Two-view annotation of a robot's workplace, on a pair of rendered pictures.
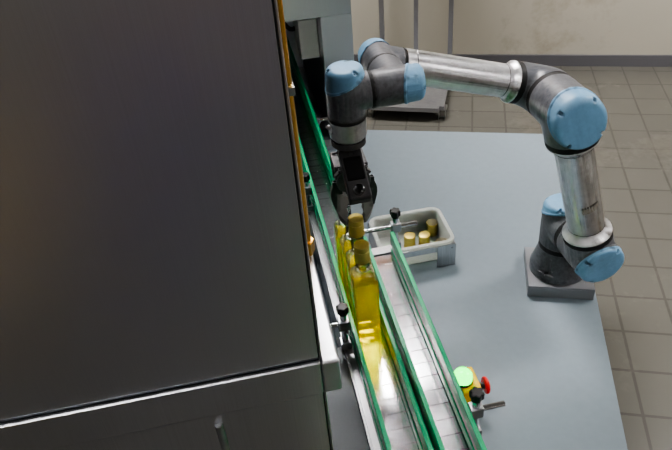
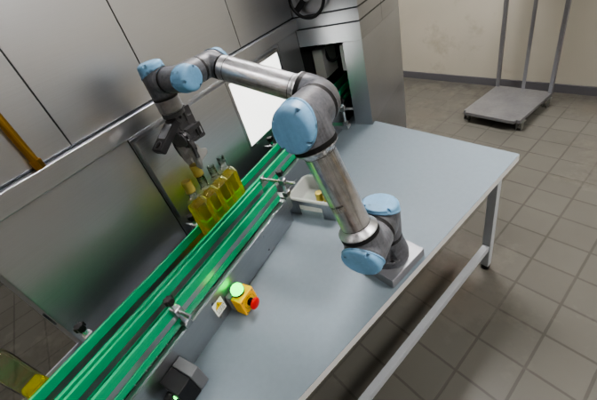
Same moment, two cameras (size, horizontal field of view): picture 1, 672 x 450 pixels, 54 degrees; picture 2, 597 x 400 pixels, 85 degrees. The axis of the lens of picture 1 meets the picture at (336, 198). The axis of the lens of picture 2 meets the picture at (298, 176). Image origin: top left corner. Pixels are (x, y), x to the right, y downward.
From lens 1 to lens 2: 1.27 m
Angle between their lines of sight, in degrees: 38
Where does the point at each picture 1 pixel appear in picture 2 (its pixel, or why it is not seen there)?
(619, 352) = (525, 348)
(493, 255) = not seen: hidden behind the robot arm
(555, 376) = (306, 325)
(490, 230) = not seen: hidden behind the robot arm
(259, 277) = not seen: outside the picture
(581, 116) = (286, 124)
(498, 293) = (338, 251)
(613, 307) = (551, 312)
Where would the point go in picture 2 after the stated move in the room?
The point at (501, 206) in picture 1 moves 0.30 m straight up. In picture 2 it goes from (407, 194) to (402, 132)
